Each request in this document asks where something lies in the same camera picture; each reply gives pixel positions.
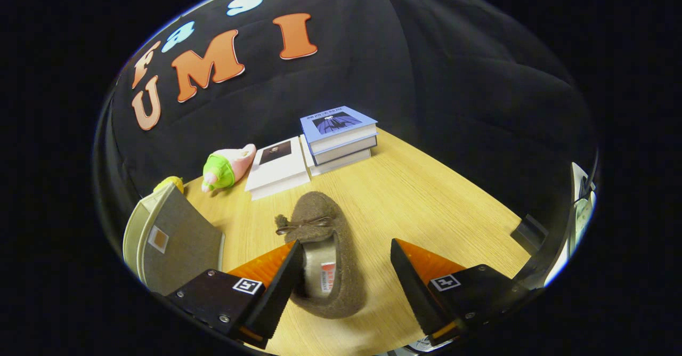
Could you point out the white book with dark photo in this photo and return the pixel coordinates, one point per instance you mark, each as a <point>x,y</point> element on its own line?
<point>279,167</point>

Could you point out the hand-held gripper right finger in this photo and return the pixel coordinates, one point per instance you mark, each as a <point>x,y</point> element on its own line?
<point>413,292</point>

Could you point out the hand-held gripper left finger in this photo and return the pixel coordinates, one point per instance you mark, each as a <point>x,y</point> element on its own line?
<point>279,297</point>

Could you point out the green and pink plush toy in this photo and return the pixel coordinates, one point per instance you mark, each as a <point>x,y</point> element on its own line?
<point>224,169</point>

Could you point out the grey fabric storage box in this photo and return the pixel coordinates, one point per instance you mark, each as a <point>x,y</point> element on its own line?
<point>181,249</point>

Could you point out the yellow plush toy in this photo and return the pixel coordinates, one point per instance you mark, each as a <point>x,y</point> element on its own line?
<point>169,184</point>

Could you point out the dark grey block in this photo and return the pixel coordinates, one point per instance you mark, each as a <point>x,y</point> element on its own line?
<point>530,232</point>

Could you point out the blue cover book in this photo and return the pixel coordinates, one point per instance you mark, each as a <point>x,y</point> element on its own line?
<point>338,124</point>

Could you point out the book with blue spine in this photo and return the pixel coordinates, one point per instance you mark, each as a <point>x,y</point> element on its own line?
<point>346,152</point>

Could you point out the brown fuzzy shoe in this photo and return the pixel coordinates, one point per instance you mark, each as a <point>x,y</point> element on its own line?
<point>319,207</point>

